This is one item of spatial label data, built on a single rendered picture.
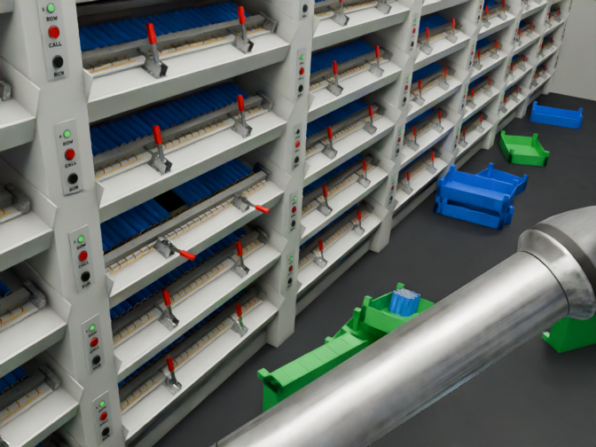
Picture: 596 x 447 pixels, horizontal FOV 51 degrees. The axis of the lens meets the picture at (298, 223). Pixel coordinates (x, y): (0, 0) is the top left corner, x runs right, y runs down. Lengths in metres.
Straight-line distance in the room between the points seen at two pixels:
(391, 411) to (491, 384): 1.29
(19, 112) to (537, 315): 0.76
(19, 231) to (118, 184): 0.22
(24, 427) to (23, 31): 0.70
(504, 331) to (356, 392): 0.17
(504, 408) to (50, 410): 1.17
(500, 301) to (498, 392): 1.24
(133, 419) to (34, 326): 0.43
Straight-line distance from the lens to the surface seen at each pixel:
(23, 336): 1.17
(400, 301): 2.04
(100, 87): 1.12
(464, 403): 1.85
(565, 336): 2.10
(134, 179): 1.23
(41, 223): 1.10
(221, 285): 1.58
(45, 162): 1.05
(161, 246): 1.34
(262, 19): 1.52
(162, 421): 1.65
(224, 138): 1.42
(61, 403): 1.32
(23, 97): 1.03
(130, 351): 1.40
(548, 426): 1.87
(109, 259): 1.28
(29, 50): 1.00
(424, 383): 0.66
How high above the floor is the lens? 1.23
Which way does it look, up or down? 28 degrees down
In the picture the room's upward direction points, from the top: 3 degrees clockwise
